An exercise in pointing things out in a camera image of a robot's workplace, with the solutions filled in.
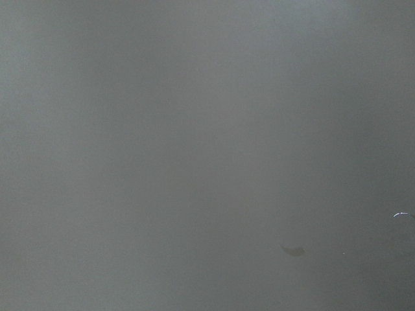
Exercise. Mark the small white scrap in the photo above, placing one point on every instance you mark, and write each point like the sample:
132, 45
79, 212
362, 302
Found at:
401, 214

